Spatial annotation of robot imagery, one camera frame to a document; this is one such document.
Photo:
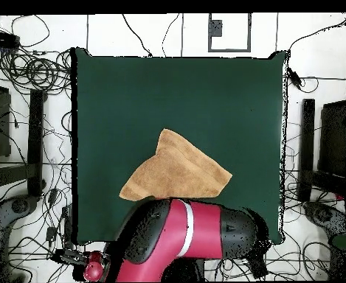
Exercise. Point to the dark green table cloth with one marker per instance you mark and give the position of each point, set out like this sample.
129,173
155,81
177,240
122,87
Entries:
125,103

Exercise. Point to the black power brick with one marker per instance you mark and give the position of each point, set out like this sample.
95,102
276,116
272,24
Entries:
258,265

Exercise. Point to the black power adapter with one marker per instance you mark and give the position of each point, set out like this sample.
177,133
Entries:
295,78

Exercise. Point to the black floor beam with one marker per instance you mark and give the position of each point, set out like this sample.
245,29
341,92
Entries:
307,147
35,141

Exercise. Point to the orange terry towel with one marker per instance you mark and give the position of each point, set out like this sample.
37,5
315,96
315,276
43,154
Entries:
178,174

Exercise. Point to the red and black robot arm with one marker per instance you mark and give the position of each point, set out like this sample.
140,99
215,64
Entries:
202,230

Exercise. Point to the black stand foot with caster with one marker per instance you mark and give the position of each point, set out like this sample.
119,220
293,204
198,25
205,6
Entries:
326,215
16,206

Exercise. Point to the black power strip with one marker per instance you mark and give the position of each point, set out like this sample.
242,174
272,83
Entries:
1,39

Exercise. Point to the small grey floor box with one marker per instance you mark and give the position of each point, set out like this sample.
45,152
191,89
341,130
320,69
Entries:
215,28

